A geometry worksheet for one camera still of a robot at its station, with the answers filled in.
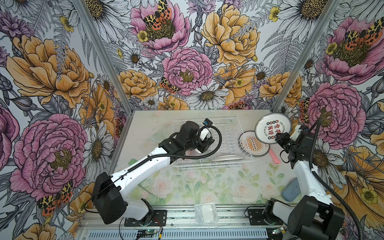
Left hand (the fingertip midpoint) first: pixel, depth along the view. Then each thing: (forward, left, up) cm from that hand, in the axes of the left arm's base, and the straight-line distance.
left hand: (208, 141), depth 76 cm
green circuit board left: (-35, +30, -24) cm, 52 cm away
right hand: (+5, -37, -4) cm, 38 cm away
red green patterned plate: (+14, -37, -5) cm, 39 cm away
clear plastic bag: (-27, +1, -24) cm, 36 cm away
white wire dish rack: (+5, -17, -20) cm, 27 cm away
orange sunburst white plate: (+11, -30, -21) cm, 38 cm away
